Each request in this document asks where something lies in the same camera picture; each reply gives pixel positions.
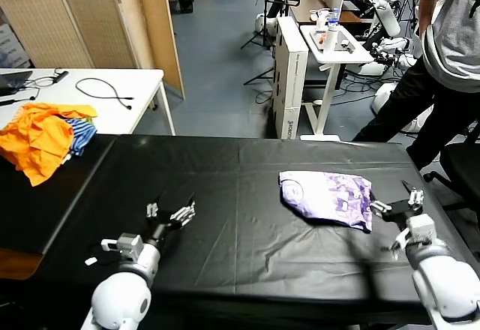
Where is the blue striped garment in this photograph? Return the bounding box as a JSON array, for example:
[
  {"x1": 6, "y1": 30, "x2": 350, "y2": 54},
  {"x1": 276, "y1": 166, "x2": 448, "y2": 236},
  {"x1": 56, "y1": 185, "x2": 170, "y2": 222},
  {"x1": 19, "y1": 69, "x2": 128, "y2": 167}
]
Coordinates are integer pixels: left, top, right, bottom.
[{"x1": 61, "y1": 117, "x2": 98, "y2": 158}]

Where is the black office chair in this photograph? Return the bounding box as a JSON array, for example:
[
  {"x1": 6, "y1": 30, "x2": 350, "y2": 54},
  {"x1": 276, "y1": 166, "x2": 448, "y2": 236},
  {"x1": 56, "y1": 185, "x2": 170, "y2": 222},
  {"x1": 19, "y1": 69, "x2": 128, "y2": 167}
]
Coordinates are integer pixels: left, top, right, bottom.
[{"x1": 422, "y1": 119, "x2": 480, "y2": 211}]

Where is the brown desk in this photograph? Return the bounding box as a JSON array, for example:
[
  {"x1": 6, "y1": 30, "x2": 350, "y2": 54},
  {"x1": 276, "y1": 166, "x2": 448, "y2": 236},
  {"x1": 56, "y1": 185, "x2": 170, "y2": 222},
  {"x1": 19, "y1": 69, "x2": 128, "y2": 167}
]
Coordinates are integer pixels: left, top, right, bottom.
[{"x1": 288, "y1": 0, "x2": 376, "y2": 26}]

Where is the black laptop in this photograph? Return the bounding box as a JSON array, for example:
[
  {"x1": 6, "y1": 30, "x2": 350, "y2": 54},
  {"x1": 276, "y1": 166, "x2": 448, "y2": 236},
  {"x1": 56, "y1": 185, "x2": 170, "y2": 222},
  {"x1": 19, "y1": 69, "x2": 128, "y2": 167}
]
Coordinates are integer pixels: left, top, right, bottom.
[{"x1": 0, "y1": 70, "x2": 34, "y2": 97}]

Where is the black looped cable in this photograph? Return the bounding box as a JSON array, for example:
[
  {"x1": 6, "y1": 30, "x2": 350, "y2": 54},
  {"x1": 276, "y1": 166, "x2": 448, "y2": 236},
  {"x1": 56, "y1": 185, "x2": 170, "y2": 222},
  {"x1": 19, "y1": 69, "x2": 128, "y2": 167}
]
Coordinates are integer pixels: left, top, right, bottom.
[{"x1": 74, "y1": 77, "x2": 135, "y2": 111}]

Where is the white table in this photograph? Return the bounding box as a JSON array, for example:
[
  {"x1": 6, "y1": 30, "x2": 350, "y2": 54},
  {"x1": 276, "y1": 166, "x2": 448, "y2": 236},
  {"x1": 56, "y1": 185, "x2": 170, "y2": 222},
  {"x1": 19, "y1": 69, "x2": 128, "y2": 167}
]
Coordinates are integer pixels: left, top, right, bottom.
[{"x1": 0, "y1": 67, "x2": 176, "y2": 136}]

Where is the orange garment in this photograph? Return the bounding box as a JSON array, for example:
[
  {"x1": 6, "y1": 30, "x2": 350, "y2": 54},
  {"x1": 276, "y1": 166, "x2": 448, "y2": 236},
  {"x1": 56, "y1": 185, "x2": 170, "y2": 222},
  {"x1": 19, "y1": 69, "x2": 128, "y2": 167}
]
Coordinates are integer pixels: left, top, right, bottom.
[{"x1": 0, "y1": 102, "x2": 98, "y2": 188}]

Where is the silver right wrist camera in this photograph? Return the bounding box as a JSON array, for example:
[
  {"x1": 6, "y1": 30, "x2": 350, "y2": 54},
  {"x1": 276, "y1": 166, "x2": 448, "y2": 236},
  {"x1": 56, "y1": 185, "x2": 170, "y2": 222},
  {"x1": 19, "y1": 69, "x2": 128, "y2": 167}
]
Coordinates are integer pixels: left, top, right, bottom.
[{"x1": 406, "y1": 213, "x2": 437, "y2": 247}]

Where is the black side table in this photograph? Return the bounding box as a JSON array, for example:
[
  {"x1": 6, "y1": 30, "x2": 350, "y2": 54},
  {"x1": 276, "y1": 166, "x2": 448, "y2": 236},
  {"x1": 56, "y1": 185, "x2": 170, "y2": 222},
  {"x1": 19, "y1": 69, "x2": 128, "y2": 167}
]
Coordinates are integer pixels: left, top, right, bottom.
[{"x1": 0, "y1": 134, "x2": 116, "y2": 281}]

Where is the black table cover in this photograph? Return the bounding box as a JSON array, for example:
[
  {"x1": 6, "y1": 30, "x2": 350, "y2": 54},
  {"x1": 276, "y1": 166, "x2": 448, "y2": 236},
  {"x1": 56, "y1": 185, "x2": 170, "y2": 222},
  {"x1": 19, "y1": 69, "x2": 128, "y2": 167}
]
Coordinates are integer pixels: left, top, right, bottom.
[{"x1": 37, "y1": 133, "x2": 480, "y2": 308}]

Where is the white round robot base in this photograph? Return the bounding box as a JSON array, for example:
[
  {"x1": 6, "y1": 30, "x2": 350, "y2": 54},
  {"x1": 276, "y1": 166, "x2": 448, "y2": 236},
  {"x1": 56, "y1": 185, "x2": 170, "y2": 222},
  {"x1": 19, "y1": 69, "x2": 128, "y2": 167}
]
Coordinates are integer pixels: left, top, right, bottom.
[{"x1": 370, "y1": 82, "x2": 432, "y2": 134}]

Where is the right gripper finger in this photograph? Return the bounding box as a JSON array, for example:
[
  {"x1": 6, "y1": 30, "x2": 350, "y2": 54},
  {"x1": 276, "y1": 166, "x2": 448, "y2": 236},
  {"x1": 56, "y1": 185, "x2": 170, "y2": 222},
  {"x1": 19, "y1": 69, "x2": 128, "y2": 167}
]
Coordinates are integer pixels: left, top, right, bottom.
[
  {"x1": 400, "y1": 179, "x2": 425, "y2": 208},
  {"x1": 369, "y1": 200, "x2": 393, "y2": 217}
]

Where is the small white wheeled base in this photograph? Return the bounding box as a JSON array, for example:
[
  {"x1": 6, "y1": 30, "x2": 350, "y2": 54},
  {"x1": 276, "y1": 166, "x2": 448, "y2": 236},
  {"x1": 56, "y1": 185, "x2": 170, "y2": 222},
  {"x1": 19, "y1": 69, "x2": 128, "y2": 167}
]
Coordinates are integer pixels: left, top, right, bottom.
[{"x1": 254, "y1": 13, "x2": 278, "y2": 33}]

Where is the white tumbler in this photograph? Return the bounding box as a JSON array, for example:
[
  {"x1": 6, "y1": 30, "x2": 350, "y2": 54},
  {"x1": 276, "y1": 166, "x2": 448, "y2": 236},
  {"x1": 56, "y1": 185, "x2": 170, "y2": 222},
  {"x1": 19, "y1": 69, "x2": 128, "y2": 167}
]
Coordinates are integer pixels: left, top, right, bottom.
[{"x1": 322, "y1": 25, "x2": 338, "y2": 56}]

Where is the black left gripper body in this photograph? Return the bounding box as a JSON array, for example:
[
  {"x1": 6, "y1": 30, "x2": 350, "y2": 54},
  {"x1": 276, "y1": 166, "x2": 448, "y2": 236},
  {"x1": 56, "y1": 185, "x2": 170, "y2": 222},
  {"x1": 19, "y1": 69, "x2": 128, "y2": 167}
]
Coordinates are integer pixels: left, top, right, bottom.
[{"x1": 144, "y1": 209, "x2": 182, "y2": 248}]

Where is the person in grey shirt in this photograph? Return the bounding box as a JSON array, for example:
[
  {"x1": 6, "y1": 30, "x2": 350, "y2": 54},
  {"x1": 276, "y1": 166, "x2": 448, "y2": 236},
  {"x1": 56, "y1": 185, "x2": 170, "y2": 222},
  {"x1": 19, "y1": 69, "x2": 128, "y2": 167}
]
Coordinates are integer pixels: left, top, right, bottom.
[{"x1": 354, "y1": 0, "x2": 480, "y2": 172}]

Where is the black tripod stand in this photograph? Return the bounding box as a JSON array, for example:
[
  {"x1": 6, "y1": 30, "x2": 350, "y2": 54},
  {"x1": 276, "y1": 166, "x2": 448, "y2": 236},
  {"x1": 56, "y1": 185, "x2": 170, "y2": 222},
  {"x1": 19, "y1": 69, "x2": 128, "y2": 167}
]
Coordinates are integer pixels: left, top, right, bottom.
[{"x1": 239, "y1": 0, "x2": 281, "y2": 50}]

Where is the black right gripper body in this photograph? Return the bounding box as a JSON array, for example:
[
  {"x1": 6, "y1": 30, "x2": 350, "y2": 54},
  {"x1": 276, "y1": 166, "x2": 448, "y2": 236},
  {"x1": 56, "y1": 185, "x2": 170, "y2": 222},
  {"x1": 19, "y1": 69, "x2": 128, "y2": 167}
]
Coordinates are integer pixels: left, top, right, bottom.
[{"x1": 382, "y1": 200, "x2": 423, "y2": 230}]

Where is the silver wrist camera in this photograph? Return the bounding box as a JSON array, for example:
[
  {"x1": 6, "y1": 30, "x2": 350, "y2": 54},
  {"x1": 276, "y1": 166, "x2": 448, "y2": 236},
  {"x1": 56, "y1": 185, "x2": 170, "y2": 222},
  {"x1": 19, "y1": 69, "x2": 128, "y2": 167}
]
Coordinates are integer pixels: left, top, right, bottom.
[
  {"x1": 100, "y1": 233, "x2": 144, "y2": 262},
  {"x1": 406, "y1": 213, "x2": 437, "y2": 247}
]

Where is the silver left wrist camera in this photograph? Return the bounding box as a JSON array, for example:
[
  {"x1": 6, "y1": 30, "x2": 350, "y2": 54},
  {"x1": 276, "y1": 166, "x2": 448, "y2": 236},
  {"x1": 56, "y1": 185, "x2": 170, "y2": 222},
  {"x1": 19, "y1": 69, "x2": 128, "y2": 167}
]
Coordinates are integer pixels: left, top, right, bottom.
[{"x1": 100, "y1": 233, "x2": 144, "y2": 262}]

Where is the tall white cardboard box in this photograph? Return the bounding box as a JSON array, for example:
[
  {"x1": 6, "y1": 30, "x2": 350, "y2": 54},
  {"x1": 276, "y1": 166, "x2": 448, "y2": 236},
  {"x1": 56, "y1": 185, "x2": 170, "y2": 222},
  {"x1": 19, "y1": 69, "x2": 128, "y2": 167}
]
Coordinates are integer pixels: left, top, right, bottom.
[{"x1": 272, "y1": 16, "x2": 309, "y2": 140}]

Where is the lavender t-shirt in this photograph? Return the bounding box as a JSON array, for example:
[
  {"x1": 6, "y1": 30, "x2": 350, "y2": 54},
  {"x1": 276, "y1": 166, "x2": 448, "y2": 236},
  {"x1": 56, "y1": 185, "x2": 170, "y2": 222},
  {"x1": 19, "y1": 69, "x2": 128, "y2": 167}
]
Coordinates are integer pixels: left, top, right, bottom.
[{"x1": 277, "y1": 171, "x2": 376, "y2": 233}]

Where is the white humanoid robot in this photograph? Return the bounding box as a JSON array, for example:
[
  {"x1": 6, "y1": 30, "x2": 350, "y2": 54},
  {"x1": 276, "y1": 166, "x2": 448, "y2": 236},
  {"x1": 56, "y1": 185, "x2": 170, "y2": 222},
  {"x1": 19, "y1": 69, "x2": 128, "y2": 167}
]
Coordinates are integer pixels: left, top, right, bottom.
[{"x1": 359, "y1": 0, "x2": 425, "y2": 78}]

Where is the small white standing desk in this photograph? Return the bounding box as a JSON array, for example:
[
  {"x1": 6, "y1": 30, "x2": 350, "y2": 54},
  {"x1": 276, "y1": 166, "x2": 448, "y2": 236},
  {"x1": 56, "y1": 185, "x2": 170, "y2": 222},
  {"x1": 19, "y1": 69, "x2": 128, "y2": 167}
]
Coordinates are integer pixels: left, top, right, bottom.
[{"x1": 298, "y1": 25, "x2": 375, "y2": 142}]

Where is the black cable with adapter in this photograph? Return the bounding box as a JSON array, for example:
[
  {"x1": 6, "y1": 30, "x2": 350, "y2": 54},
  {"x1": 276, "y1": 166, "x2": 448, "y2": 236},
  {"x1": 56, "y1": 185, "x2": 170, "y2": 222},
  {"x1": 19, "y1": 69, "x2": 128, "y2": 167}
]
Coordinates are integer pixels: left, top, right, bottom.
[{"x1": 22, "y1": 67, "x2": 70, "y2": 101}]

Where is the wooden folding screen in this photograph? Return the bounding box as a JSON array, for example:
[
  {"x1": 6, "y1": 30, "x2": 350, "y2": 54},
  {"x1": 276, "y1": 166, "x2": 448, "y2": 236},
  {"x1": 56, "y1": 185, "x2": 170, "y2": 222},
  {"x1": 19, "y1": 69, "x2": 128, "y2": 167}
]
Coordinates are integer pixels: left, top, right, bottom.
[{"x1": 0, "y1": 0, "x2": 185, "y2": 101}]

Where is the grey tray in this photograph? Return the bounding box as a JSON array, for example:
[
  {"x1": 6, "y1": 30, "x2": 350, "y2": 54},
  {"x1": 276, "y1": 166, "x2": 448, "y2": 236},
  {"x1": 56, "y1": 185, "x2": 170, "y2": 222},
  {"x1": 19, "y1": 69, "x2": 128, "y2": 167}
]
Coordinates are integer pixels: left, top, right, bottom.
[{"x1": 308, "y1": 29, "x2": 364, "y2": 54}]

